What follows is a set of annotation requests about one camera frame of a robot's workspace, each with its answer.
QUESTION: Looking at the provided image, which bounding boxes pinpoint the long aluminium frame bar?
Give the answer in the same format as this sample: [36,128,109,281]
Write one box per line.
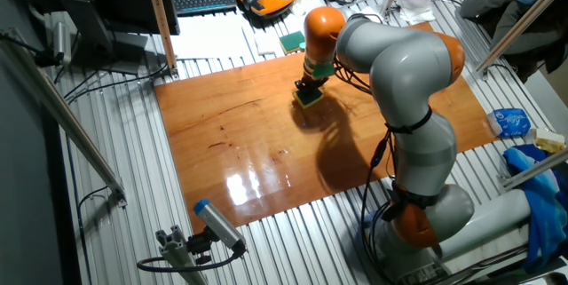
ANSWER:
[0,27,128,209]

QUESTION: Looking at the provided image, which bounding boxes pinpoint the aluminium camera stand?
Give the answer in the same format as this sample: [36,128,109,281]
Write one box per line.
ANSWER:
[154,225,209,285]

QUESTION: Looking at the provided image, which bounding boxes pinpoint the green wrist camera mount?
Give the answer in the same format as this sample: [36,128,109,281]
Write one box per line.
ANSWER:
[299,40,336,80]

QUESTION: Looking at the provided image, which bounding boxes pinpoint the white foam block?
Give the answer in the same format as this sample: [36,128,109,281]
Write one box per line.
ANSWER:
[255,31,279,56]

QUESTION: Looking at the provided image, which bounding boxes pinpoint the blue cloth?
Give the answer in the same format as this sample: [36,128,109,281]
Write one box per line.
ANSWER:
[503,144,568,273]

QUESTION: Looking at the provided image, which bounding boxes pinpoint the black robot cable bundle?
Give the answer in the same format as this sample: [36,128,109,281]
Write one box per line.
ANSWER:
[332,56,400,284]

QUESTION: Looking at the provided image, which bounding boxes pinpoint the green yellow rectangular sponge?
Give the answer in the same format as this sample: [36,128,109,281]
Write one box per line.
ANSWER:
[279,30,306,55]
[291,87,325,110]

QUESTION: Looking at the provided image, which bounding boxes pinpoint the seated person with mask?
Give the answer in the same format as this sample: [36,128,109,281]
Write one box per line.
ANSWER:
[459,0,568,84]

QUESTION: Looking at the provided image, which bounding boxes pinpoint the white cylinder roll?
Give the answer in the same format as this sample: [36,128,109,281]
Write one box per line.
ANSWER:
[437,189,533,262]

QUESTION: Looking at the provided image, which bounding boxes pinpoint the slanted aluminium frame bar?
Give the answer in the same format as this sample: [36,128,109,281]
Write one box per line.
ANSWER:
[477,0,568,77]

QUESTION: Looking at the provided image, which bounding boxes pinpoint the short aluminium frame bar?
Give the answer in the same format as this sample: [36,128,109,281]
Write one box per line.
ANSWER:
[499,149,568,190]

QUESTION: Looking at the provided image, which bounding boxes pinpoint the wooden frame post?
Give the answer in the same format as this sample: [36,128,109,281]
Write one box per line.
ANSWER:
[142,0,179,77]

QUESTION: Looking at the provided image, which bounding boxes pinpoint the black camera cable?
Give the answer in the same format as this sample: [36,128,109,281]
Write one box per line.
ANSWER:
[136,244,245,273]

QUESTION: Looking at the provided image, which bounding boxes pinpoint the blue wipes packet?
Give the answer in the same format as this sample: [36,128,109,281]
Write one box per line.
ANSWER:
[486,107,533,139]

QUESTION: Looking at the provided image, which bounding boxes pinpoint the black monitor with stand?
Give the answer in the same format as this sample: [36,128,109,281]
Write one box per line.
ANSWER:
[57,0,181,75]

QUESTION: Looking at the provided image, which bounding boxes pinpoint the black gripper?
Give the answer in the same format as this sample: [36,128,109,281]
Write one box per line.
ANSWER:
[295,72,329,96]

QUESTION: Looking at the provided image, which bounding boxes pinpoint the grey camera with blue end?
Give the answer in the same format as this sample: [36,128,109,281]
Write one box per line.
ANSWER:
[193,199,248,253]

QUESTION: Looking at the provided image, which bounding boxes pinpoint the silver cylindrical device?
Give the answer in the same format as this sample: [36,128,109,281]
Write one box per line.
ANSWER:
[51,20,73,67]

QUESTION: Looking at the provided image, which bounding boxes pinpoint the yellow white packet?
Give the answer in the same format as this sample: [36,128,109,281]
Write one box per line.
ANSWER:
[532,128,567,154]

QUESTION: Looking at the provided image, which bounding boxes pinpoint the white paper sheet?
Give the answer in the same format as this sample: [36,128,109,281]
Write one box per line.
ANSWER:
[170,9,256,59]

